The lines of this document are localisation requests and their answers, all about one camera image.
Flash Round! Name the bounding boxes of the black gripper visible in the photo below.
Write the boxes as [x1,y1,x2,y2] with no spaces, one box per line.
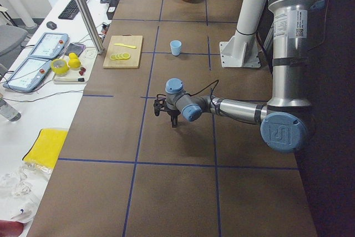
[167,109,180,128]

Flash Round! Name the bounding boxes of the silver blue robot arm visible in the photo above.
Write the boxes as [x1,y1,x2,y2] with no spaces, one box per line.
[154,0,316,153]

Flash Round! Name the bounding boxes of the light blue paper cup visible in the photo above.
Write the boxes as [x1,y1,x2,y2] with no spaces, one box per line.
[170,40,182,56]

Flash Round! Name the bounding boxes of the spare strawberries on desk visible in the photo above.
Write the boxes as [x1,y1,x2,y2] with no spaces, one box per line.
[79,67,86,76]

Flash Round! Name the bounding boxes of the wooden cutting board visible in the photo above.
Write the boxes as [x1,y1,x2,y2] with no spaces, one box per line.
[103,36,143,69]

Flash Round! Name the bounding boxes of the yellow plastic knife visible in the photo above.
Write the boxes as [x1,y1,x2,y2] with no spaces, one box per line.
[114,43,137,49]

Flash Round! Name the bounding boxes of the black keyboard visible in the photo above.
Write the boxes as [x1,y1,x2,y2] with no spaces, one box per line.
[58,0,79,20]

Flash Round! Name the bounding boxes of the white tray on desk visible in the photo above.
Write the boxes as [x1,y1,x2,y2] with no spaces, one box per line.
[50,47,97,84]

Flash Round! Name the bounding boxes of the dark notebook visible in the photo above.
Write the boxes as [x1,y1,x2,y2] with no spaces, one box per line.
[64,43,86,56]

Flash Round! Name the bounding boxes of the whole yellow lemon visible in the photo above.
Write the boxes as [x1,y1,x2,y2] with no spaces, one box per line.
[68,59,81,69]
[68,52,79,59]

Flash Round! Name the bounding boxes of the yellow tape roll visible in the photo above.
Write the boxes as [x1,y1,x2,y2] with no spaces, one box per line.
[50,59,69,75]

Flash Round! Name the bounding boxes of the black computer mouse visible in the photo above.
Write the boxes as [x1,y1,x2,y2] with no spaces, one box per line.
[46,21,57,30]

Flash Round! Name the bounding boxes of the yellow cloth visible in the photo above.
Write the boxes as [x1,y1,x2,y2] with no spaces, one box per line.
[22,128,68,170]

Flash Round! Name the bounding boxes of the upper teach pendant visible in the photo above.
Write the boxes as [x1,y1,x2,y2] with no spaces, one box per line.
[29,32,69,59]

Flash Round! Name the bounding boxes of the teach pendant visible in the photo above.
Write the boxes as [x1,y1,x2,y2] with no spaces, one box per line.
[29,32,69,59]
[3,57,52,93]

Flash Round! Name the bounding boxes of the lower teach pendant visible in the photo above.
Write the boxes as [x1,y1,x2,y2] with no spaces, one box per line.
[3,57,52,93]

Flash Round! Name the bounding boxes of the clear water bottle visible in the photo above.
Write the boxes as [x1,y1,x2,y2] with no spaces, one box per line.
[0,94,21,122]

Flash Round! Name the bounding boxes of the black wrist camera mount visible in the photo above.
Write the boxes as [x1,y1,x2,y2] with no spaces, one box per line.
[153,94,167,117]

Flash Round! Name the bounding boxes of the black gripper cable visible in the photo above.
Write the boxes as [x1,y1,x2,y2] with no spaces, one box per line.
[191,79,220,102]

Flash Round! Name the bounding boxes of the aluminium frame post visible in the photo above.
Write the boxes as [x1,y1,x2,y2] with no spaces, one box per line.
[75,0,104,54]

